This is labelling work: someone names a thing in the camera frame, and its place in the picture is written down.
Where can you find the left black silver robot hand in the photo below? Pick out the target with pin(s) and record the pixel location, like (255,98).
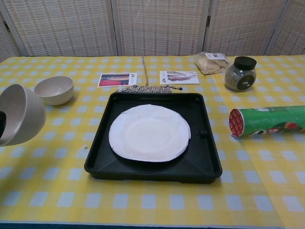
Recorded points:
(3,124)

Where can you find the beige bowl with pink bottom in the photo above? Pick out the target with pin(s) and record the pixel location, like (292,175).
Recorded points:
(31,114)

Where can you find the plain beige bowl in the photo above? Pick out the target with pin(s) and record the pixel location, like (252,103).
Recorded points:
(54,93)

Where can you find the white round plate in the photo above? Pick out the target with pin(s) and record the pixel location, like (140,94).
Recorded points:
(150,133)

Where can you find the black square plastic tray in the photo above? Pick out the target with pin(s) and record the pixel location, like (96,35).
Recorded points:
(209,155)

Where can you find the postcard with red picture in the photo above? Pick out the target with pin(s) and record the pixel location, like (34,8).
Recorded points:
(112,80)

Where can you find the woven folding screen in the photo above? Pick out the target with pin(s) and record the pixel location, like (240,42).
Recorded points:
(71,28)

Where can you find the yellow checked tablecloth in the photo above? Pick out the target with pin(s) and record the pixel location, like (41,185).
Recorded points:
(166,202)

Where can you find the postcard with boat drawing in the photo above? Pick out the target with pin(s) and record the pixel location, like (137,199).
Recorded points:
(178,77)

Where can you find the clear bag of bread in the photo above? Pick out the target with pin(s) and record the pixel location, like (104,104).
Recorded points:
(209,65)

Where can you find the glass jar with black lid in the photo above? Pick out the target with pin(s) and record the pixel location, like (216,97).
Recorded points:
(240,78)

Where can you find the green chips can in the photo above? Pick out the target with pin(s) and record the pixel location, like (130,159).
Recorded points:
(262,119)

